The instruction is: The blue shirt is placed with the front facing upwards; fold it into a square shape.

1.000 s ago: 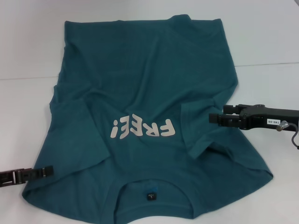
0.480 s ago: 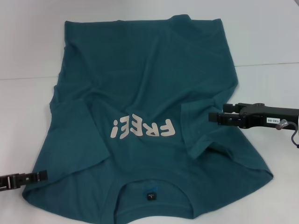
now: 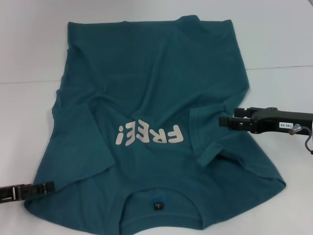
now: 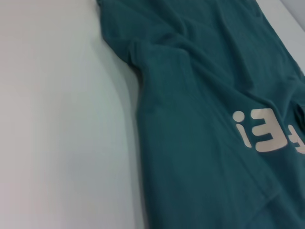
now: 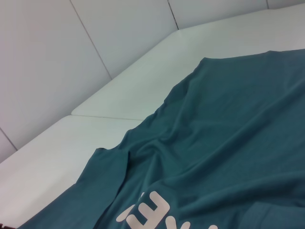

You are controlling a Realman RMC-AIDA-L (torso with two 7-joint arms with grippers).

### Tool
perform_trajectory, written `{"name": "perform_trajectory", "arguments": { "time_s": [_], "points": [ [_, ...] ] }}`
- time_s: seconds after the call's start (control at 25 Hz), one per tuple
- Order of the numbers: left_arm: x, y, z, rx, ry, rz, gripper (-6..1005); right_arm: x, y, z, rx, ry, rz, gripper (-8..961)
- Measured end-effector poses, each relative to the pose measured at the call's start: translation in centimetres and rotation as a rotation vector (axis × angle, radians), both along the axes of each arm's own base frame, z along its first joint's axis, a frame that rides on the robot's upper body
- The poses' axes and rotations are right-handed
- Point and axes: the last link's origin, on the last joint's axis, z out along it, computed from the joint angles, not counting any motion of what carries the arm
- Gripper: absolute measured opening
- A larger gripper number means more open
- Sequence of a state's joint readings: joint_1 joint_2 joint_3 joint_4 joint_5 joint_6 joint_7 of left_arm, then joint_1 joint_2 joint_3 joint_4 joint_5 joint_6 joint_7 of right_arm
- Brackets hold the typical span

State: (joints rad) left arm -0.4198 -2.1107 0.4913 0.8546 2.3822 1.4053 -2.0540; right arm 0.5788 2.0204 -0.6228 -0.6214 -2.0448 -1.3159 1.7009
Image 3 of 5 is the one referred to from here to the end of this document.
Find right arm cable with plug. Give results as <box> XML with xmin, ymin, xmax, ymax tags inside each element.
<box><xmin>300</xmin><ymin>125</ymin><xmax>313</xmax><ymax>155</ymax></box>

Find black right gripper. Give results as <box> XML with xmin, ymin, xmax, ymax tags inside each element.
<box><xmin>219</xmin><ymin>106</ymin><xmax>313</xmax><ymax>136</ymax></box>

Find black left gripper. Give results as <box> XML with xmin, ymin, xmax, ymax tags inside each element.
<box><xmin>0</xmin><ymin>181</ymin><xmax>55</xmax><ymax>203</ymax></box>

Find silver gripper connector stub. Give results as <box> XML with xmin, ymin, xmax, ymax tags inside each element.
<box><xmin>288</xmin><ymin>124</ymin><xmax>303</xmax><ymax>135</ymax></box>

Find teal t-shirt with FREE print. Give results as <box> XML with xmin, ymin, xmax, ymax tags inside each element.
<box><xmin>22</xmin><ymin>14</ymin><xmax>287</xmax><ymax>235</ymax></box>

